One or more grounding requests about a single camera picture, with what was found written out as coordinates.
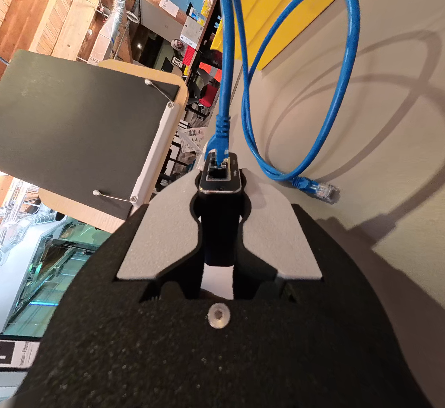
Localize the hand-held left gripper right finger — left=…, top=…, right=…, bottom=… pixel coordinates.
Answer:
left=233, top=168, right=324, bottom=300

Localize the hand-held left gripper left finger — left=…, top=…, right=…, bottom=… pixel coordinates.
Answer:
left=116, top=175, right=204, bottom=300

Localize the black ethernet port adapter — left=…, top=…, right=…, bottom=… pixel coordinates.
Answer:
left=195, top=153, right=246, bottom=267

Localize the blue ethernet cable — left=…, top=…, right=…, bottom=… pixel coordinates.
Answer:
left=203, top=0, right=361, bottom=204

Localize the red chair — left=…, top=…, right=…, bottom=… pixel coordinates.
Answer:
left=198, top=84, right=219, bottom=108

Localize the black board on white stand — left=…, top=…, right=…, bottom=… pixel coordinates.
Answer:
left=0, top=50, right=211, bottom=233

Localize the orange traffic cone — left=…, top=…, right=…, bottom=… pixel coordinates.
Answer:
left=200, top=62, right=223, bottom=82

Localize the white printed tag sign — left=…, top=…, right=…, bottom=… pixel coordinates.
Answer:
left=0, top=340, right=40, bottom=371

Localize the silver corrugated ventilation duct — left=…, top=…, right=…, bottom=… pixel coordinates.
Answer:
left=0, top=212, right=67, bottom=266
left=101, top=0, right=126, bottom=59

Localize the white wall poster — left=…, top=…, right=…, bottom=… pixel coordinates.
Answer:
left=181, top=16, right=206, bottom=47

